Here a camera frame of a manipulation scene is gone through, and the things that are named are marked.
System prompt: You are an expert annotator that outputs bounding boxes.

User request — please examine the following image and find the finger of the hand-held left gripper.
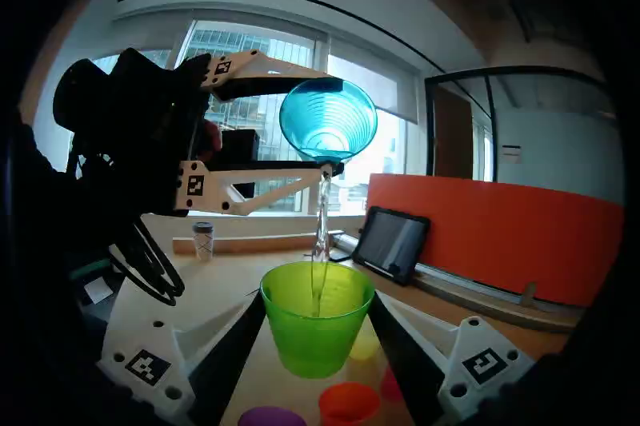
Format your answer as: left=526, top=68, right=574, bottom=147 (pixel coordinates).
left=202, top=49, right=347, bottom=103
left=174, top=159, right=347, bottom=217

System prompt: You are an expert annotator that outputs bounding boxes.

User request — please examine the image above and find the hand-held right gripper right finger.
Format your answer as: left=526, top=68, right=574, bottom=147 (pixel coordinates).
left=367, top=289, right=538, bottom=426

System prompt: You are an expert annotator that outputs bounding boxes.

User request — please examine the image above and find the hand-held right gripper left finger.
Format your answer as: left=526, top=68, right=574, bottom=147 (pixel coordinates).
left=97, top=287, right=274, bottom=426

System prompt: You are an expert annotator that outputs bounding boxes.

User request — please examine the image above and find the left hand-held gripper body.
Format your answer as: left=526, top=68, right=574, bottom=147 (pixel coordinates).
left=51, top=48, right=214, bottom=218

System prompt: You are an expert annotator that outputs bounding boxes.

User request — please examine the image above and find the blue plastic cup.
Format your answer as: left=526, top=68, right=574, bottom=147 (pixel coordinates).
left=278, top=78, right=379, bottom=165

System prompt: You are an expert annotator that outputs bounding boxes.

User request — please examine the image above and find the green plastic cup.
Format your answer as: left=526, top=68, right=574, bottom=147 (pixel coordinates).
left=259, top=261, right=377, bottom=380

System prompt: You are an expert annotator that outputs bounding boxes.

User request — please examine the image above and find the person's left forearm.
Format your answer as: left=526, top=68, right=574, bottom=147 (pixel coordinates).
left=10, top=121, right=109, bottom=277

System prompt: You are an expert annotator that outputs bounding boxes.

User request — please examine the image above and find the small clear jar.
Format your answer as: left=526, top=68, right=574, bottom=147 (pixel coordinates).
left=191, top=221, right=217, bottom=263

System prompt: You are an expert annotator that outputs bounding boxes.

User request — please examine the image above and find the red plastic cup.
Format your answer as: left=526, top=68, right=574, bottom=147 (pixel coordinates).
left=380, top=364, right=404, bottom=404

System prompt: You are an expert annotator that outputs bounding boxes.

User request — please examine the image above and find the yellow plastic cup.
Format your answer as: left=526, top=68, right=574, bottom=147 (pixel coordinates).
left=348, top=329, right=378, bottom=361

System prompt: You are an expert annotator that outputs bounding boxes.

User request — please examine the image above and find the red desk screen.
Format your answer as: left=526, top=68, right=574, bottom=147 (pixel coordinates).
left=330, top=173, right=627, bottom=335

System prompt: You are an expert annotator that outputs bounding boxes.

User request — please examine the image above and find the black tablet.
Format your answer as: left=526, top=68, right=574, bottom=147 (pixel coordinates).
left=351, top=205, right=433, bottom=288

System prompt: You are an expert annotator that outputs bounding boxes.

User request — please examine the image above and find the purple plastic cup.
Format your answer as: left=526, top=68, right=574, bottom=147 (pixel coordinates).
left=237, top=405, right=307, bottom=426

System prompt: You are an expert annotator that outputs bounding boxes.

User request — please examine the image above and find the orange plastic cup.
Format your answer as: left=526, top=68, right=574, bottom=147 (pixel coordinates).
left=318, top=381, right=382, bottom=426

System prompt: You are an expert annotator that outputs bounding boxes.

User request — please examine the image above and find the black cable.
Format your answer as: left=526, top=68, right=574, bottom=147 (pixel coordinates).
left=106, top=216, right=186, bottom=308

